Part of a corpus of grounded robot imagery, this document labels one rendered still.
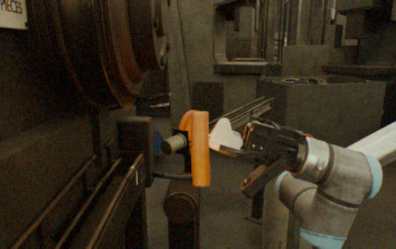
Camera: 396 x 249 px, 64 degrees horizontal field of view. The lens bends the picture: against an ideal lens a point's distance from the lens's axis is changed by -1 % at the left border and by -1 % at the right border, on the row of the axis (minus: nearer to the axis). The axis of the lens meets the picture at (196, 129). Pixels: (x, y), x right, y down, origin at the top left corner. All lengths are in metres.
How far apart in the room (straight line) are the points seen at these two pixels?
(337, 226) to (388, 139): 0.30
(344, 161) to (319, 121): 2.38
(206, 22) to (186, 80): 0.65
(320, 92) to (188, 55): 1.43
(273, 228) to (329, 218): 0.95
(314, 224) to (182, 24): 3.05
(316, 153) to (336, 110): 2.47
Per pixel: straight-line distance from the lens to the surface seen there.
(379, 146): 0.92
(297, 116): 2.91
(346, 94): 3.16
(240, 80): 3.42
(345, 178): 0.69
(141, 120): 1.05
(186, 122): 1.25
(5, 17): 0.63
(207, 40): 3.48
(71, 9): 0.63
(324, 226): 0.73
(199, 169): 0.60
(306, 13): 9.73
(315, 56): 4.79
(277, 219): 1.63
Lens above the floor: 1.02
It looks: 14 degrees down
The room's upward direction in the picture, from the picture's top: straight up
